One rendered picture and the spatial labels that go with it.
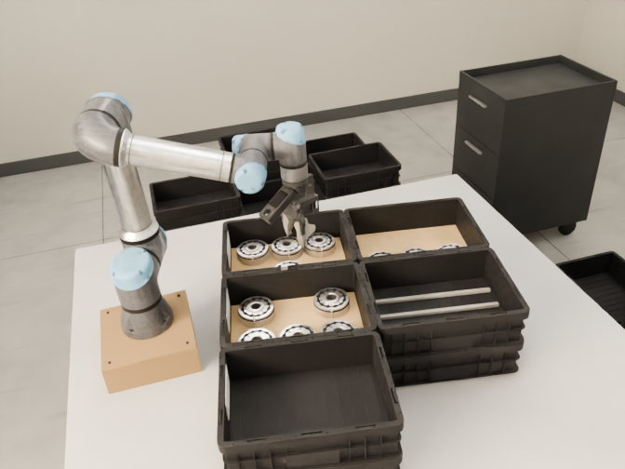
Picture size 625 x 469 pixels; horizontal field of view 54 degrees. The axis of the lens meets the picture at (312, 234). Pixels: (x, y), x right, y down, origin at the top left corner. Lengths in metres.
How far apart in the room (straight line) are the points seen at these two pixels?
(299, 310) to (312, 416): 0.39
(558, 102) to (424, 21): 2.15
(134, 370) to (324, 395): 0.56
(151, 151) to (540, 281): 1.32
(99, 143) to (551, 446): 1.31
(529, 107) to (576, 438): 1.79
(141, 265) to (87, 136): 0.39
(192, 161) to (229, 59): 3.23
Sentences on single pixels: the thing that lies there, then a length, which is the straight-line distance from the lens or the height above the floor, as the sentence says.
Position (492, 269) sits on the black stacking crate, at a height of 0.89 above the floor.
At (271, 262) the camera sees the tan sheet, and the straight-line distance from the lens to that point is 2.00.
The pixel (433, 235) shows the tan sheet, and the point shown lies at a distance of 2.11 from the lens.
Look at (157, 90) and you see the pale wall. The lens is 4.74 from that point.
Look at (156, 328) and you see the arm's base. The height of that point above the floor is 0.82.
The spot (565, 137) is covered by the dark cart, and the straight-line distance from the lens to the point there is 3.33.
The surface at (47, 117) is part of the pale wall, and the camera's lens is 4.82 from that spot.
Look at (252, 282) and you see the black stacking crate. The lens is 1.80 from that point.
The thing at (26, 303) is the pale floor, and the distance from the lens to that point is 3.58.
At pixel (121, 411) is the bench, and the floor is 0.70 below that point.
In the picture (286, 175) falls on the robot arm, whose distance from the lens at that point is 1.67.
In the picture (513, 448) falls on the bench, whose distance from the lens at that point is 1.68.
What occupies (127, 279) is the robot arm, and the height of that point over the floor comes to 1.00.
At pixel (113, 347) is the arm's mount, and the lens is 1.87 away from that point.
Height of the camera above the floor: 1.99
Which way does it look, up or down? 33 degrees down
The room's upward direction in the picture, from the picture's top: 4 degrees counter-clockwise
